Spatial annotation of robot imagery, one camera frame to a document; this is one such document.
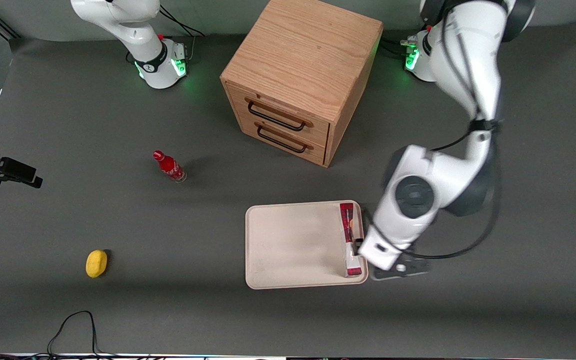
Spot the wooden drawer cabinet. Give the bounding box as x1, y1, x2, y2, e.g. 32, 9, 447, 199
220, 0, 385, 168

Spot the black floor cable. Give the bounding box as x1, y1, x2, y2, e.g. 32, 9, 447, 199
46, 310, 119, 359

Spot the yellow lemon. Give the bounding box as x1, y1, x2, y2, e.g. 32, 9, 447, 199
85, 249, 108, 279

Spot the black base cable bundle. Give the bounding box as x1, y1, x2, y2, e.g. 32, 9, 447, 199
159, 4, 207, 61
381, 14, 431, 57

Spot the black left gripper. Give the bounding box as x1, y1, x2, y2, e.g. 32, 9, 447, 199
352, 238, 432, 282

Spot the black drawer handle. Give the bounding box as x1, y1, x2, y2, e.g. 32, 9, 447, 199
246, 99, 314, 132
256, 123, 314, 154

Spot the red cola bottle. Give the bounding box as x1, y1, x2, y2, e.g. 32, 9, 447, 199
152, 150, 188, 184

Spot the cream plastic tray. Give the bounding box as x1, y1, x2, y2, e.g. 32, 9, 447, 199
245, 200, 369, 290

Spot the red cookie box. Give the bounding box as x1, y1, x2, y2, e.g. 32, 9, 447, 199
339, 202, 364, 278

